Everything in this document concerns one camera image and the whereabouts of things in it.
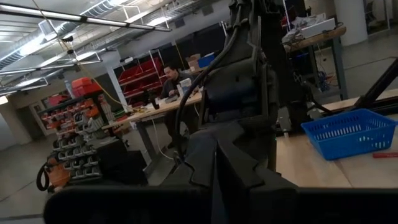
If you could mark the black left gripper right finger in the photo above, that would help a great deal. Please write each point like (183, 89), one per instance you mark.
(242, 186)

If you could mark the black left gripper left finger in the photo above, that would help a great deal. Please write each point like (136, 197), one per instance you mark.
(202, 168)

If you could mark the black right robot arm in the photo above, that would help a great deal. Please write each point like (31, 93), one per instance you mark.
(236, 93)

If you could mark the wooden work table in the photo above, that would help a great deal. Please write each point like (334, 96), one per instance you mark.
(149, 112)

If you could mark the black equipment case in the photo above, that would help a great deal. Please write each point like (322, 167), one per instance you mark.
(121, 165)

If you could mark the black tumbler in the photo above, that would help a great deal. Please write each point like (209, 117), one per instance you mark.
(154, 101)

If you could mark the person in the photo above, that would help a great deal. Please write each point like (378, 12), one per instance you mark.
(174, 81)

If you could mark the cardboard box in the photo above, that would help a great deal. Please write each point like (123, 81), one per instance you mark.
(193, 62)

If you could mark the blue box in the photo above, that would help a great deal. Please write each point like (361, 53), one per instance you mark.
(206, 60)

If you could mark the red storage shelf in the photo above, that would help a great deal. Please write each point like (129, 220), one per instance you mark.
(136, 73)

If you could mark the blue slotted plastic bin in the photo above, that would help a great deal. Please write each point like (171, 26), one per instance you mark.
(348, 137)

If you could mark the black partition panel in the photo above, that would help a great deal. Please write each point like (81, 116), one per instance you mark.
(205, 40)

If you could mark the small parts organizer rack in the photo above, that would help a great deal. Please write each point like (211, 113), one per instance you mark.
(74, 124)

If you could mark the orange toolbox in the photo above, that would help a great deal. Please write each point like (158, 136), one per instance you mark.
(85, 87)

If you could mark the orange shop vacuum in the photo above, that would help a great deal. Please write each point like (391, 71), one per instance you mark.
(59, 175)

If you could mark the wooden workbench grey legs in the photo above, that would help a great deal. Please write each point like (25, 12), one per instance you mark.
(314, 39)

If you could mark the white box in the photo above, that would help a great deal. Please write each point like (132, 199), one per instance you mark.
(318, 28)

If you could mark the white round column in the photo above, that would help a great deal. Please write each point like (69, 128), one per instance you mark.
(351, 21)

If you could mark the black aluminium rig frame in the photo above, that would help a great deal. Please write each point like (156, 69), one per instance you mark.
(379, 84)

